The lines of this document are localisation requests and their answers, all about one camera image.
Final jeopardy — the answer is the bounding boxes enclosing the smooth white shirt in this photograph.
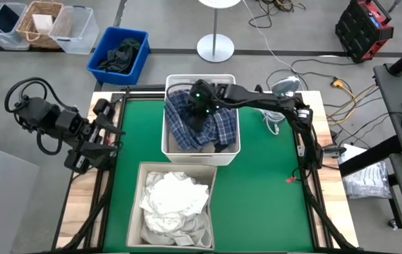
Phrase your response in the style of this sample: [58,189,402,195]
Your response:
[144,172,211,217]

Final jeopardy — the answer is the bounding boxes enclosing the blue plaid shirt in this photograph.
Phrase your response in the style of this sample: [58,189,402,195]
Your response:
[165,90,239,152]

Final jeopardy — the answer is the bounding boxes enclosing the coiled white lamp cable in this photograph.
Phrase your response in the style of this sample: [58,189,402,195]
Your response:
[257,108,287,136]

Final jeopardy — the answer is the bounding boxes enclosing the clear plastic bag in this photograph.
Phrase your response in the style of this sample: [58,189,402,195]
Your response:
[338,144,393,200]

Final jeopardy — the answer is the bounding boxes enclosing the dark rectangular box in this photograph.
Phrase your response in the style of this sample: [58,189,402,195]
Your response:
[0,4,20,33]

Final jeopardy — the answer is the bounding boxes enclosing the white floor cable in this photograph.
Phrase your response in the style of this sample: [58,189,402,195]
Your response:
[241,0,298,71]

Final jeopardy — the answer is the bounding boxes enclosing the white paper box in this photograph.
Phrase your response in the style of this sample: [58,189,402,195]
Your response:
[32,13,54,35]

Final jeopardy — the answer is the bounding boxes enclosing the white plastic laundry basket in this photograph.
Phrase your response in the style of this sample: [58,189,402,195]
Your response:
[161,73,241,167]

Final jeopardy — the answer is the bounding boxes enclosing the black floor cables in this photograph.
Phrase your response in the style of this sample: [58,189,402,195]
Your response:
[266,58,357,92]

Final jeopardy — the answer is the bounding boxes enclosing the wicker basket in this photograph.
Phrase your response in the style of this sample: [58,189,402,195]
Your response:
[16,0,64,49]

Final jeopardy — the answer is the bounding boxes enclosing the red and black toolbox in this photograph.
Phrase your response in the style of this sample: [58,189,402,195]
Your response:
[334,0,395,64]

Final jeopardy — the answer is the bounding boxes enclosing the white round pedestal stand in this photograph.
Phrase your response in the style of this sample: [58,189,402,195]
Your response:
[196,0,241,64]

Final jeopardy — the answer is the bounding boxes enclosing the empty clear plastic bin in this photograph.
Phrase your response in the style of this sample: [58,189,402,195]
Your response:
[48,5,100,56]

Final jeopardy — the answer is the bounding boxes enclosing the blue plastic bin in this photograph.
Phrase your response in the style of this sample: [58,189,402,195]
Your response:
[86,26,151,86]

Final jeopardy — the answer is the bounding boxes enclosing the yellow cables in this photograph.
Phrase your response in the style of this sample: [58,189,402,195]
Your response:
[326,84,378,125]

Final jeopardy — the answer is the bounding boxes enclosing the clear plastic bin with lid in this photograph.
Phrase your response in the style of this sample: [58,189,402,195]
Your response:
[0,1,31,52]

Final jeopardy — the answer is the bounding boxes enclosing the beige fabric storage bin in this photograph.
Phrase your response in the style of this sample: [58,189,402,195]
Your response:
[126,161,218,251]

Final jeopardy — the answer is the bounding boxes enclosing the grey-headed desk lamp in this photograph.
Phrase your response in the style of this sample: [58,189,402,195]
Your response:
[270,75,301,98]

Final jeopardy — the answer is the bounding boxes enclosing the green table mat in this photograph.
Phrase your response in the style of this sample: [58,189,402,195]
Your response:
[103,98,315,253]

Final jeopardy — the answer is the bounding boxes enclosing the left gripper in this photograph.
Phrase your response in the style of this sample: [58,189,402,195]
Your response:
[65,98,126,173]

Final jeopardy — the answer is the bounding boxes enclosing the black cable bundle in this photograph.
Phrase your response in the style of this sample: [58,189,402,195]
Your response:
[248,0,307,29]

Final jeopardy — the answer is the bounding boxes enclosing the black side table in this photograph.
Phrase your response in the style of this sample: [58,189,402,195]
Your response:
[372,63,402,156]

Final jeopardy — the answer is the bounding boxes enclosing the dark green garment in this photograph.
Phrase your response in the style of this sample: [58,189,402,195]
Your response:
[97,37,142,75]

